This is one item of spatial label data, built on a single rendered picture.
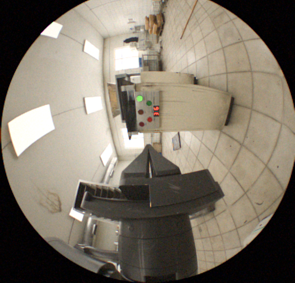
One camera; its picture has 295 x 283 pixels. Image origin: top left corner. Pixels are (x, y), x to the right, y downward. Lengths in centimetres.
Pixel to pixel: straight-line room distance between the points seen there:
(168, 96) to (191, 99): 16
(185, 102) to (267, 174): 81
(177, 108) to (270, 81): 75
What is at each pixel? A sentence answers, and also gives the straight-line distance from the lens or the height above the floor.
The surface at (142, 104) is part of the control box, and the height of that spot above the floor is 80.
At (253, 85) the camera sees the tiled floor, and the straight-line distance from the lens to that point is 87.
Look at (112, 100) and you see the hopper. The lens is 136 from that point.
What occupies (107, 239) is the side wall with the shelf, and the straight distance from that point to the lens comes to 437.
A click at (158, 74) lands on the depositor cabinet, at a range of 124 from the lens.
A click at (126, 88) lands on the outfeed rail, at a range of 51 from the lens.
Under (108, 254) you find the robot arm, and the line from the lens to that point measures 56.
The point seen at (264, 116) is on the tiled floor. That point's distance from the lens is 80.
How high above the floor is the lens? 77
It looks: level
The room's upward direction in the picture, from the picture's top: 93 degrees counter-clockwise
